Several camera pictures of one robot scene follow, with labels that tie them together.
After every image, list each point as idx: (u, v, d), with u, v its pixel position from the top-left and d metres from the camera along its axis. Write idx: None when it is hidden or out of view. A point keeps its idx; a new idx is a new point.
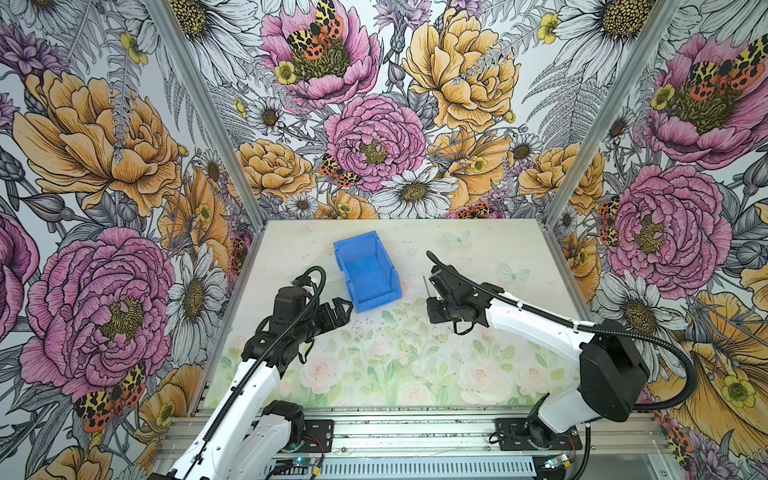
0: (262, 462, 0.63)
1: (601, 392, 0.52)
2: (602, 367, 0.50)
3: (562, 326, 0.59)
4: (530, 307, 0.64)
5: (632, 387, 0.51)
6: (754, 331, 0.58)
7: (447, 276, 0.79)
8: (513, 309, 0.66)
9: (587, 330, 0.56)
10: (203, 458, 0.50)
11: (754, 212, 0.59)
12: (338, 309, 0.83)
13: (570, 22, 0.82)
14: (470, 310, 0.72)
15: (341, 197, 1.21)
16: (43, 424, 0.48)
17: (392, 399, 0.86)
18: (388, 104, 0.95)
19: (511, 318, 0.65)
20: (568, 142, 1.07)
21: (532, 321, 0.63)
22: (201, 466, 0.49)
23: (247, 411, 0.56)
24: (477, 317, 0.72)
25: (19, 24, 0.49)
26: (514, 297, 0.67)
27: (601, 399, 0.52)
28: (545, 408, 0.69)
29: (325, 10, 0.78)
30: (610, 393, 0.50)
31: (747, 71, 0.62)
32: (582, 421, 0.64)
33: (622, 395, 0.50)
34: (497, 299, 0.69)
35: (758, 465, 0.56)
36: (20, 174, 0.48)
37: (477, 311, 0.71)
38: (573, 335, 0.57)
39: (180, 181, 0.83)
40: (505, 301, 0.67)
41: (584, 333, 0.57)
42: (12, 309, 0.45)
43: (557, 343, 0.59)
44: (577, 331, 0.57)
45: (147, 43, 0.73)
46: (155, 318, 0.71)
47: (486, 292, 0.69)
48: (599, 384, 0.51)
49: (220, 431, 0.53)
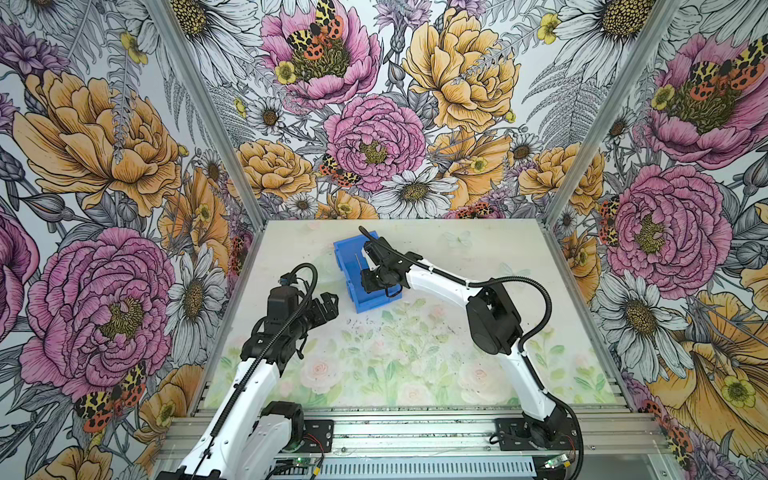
0: (265, 460, 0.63)
1: (481, 334, 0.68)
2: (479, 312, 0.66)
3: (458, 284, 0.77)
4: (439, 270, 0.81)
5: (503, 328, 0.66)
6: (755, 331, 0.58)
7: (377, 247, 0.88)
8: (426, 272, 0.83)
9: (473, 286, 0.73)
10: (212, 452, 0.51)
11: (754, 212, 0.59)
12: (329, 303, 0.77)
13: (570, 22, 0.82)
14: (395, 275, 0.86)
15: (341, 197, 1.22)
16: (43, 424, 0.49)
17: (392, 399, 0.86)
18: (389, 104, 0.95)
19: (425, 279, 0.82)
20: (568, 142, 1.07)
21: (439, 280, 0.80)
22: (210, 461, 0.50)
23: (251, 407, 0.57)
24: (401, 279, 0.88)
25: (19, 24, 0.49)
26: (427, 262, 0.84)
27: (484, 340, 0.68)
28: (524, 406, 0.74)
29: (325, 10, 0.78)
30: (487, 333, 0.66)
31: (747, 71, 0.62)
32: (537, 385, 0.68)
33: (496, 335, 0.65)
34: (415, 265, 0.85)
35: (758, 465, 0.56)
36: (20, 174, 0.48)
37: (400, 275, 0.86)
38: (464, 291, 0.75)
39: (180, 181, 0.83)
40: (421, 267, 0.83)
41: (472, 288, 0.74)
42: (12, 309, 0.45)
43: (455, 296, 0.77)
44: (468, 287, 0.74)
45: (147, 43, 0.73)
46: (155, 318, 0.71)
47: (409, 259, 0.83)
48: (480, 327, 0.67)
49: (227, 427, 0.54)
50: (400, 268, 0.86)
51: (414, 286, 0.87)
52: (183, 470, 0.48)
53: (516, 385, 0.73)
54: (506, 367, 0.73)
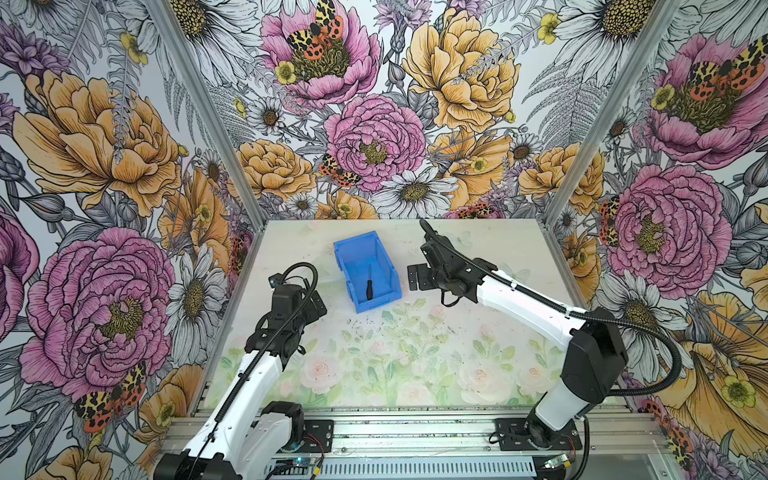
0: (266, 456, 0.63)
1: (580, 374, 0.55)
2: (590, 355, 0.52)
3: (554, 310, 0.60)
4: (523, 288, 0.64)
5: (611, 373, 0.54)
6: (755, 331, 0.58)
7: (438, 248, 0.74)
8: (506, 288, 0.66)
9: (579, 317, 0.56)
10: (216, 436, 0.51)
11: (754, 212, 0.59)
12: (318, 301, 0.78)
13: (570, 22, 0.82)
14: (461, 285, 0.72)
15: (341, 197, 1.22)
16: (43, 424, 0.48)
17: (392, 399, 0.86)
18: (389, 104, 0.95)
19: (504, 298, 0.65)
20: (568, 142, 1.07)
21: (525, 302, 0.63)
22: (215, 444, 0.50)
23: (255, 396, 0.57)
24: (468, 291, 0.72)
25: (19, 24, 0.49)
26: (507, 277, 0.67)
27: (579, 381, 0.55)
28: (539, 405, 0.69)
29: (325, 10, 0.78)
30: (592, 378, 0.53)
31: (748, 71, 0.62)
32: (576, 414, 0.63)
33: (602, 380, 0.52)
34: (490, 277, 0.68)
35: (758, 465, 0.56)
36: (20, 174, 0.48)
37: (467, 286, 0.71)
38: (564, 320, 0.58)
39: (180, 181, 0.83)
40: (499, 281, 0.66)
41: (574, 319, 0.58)
42: (12, 309, 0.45)
43: (547, 326, 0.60)
44: (569, 316, 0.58)
45: (147, 43, 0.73)
46: (155, 318, 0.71)
47: (479, 269, 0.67)
48: (584, 370, 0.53)
49: (231, 413, 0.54)
50: (468, 279, 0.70)
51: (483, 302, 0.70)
52: (188, 453, 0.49)
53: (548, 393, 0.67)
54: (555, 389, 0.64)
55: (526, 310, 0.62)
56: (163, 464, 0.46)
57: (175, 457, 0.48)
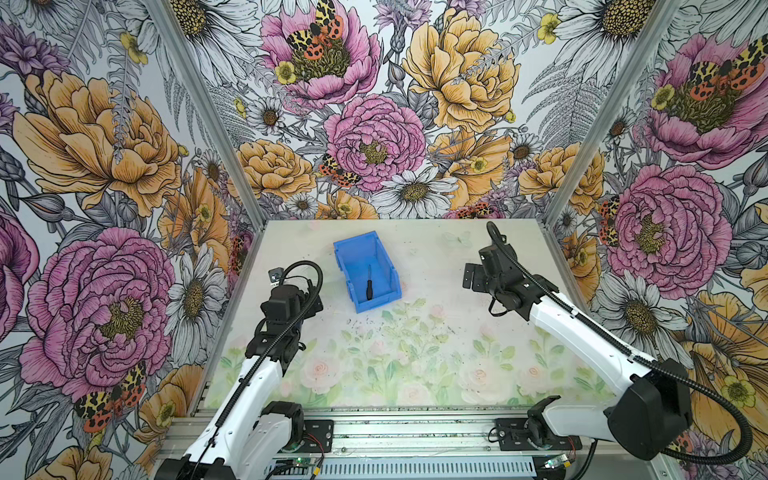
0: (266, 457, 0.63)
1: (632, 424, 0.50)
2: (649, 405, 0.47)
3: (616, 351, 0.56)
4: (583, 318, 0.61)
5: (672, 433, 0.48)
6: (755, 331, 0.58)
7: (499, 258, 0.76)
8: (565, 314, 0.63)
9: (644, 363, 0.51)
10: (217, 441, 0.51)
11: (754, 212, 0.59)
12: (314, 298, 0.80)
13: (570, 22, 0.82)
14: (515, 298, 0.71)
15: (341, 197, 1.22)
16: (43, 424, 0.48)
17: (392, 399, 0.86)
18: (389, 104, 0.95)
19: (559, 322, 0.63)
20: (568, 142, 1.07)
21: (582, 332, 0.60)
22: (215, 449, 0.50)
23: (255, 403, 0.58)
24: (520, 307, 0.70)
25: (19, 24, 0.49)
26: (568, 303, 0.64)
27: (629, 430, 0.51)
28: (551, 407, 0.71)
29: (325, 10, 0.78)
30: (646, 431, 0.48)
31: (748, 70, 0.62)
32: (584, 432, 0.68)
33: (658, 437, 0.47)
34: (549, 298, 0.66)
35: (758, 465, 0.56)
36: (20, 174, 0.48)
37: (522, 300, 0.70)
38: (625, 363, 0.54)
39: (180, 181, 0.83)
40: (558, 304, 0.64)
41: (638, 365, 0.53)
42: (12, 309, 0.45)
43: (604, 364, 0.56)
44: (632, 360, 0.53)
45: (147, 43, 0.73)
46: (155, 318, 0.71)
47: (540, 285, 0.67)
48: (637, 421, 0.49)
49: (232, 418, 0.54)
50: (524, 293, 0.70)
51: (536, 324, 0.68)
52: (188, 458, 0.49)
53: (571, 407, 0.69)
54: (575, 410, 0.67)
55: (584, 341, 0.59)
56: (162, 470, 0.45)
57: (174, 462, 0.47)
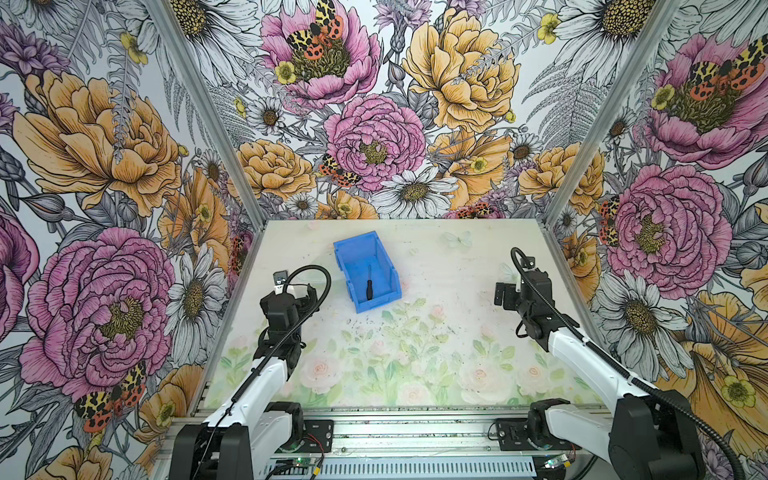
0: (266, 452, 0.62)
1: (628, 449, 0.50)
2: (638, 423, 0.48)
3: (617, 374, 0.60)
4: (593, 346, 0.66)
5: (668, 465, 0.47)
6: (755, 331, 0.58)
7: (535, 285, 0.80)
8: (577, 342, 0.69)
9: (638, 383, 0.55)
10: (233, 412, 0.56)
11: (754, 212, 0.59)
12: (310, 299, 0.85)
13: (570, 22, 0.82)
14: (537, 329, 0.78)
15: (341, 197, 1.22)
16: (43, 424, 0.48)
17: (392, 399, 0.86)
18: (389, 104, 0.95)
19: (570, 348, 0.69)
20: (568, 142, 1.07)
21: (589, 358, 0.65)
22: (231, 417, 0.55)
23: (265, 390, 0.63)
24: (541, 338, 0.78)
25: (19, 24, 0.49)
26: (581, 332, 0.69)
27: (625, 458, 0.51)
28: (556, 408, 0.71)
29: (325, 10, 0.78)
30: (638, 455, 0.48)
31: (748, 71, 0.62)
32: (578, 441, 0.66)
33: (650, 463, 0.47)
34: (566, 329, 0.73)
35: (758, 465, 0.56)
36: (20, 174, 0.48)
37: (542, 332, 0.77)
38: (623, 385, 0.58)
39: (180, 181, 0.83)
40: (572, 334, 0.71)
41: (636, 387, 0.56)
42: (12, 309, 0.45)
43: (606, 385, 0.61)
44: (630, 382, 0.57)
45: (147, 43, 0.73)
46: (155, 318, 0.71)
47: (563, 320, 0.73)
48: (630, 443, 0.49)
49: (246, 395, 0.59)
50: (545, 325, 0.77)
51: (553, 353, 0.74)
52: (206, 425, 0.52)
53: (576, 415, 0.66)
54: (576, 420, 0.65)
55: (589, 367, 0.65)
56: (183, 434, 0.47)
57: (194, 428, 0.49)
